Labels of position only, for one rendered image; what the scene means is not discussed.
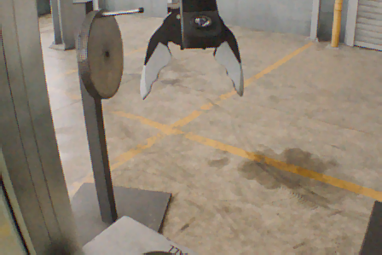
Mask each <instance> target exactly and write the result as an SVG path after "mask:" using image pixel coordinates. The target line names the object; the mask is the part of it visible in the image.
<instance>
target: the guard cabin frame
mask: <svg viewBox="0 0 382 255"><path fill-rule="evenodd" d="M38 21H39V19H38V6H37V0H0V184H1V187H2V189H3V195H4V197H5V200H6V201H7V204H8V206H9V211H10V215H11V217H12V218H13V221H14V225H15V227H16V228H17V231H18V233H19V236H20V239H21V242H22V244H23V247H24V249H25V251H26V255H73V254H74V253H75V252H76V251H77V250H79V249H80V248H82V247H83V246H82V242H81V239H80V237H79V234H78V228H77V224H76V221H75V217H74V214H73V210H72V203H71V200H70V196H69V193H68V189H67V183H66V179H65V175H64V171H63V166H62V162H61V156H60V151H59V148H58V143H57V140H56V135H55V125H54V121H53V117H52V113H51V106H50V102H49V92H48V87H47V80H46V76H45V69H44V61H43V51H42V44H41V37H40V30H39V23H38Z"/></svg>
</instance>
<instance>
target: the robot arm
mask: <svg viewBox="0 0 382 255"><path fill-rule="evenodd" d="M169 42H173V43H174V44H175V45H178V46H180V49H181V50H184V48H185V49H200V48H202V49H206V48H215V49H214V51H213V55H214V58H215V60H216V61H217V63H218V64H221V65H222V66H225V72H226V74H227V75H228V77H229V78H230V79H231V80H232V82H233V85H234V88H235V90H236V91H237V94H238V95H239V96H243V95H244V87H245V80H244V74H243V68H242V64H241V58H240V50H239V45H238V43H237V40H236V37H235V35H234V34H233V33H232V32H231V30H230V29H228V27H227V26H226V25H225V24H224V22H223V19H222V18H221V17H220V16H219V14H218V10H217V2H216V0H177V3H167V16H166V17H165V18H164V19H163V22H162V23H161V24H160V26H159V27H158V28H157V29H155V30H154V32H153V34H152V36H151V37H150V39H149V41H148V46H147V50H146V55H145V59H144V64H143V68H142V79H141V87H140V96H141V99H142V100H144V99H145V98H146V97H147V96H148V95H149V93H150V90H151V86H152V84H153V83H154V82H155V81H156V80H157V79H158V76H159V72H160V70H161V68H162V67H164V66H166V65H167V64H169V62H170V61H171V59H172V55H171V51H170V49H169V47H168V44H169Z"/></svg>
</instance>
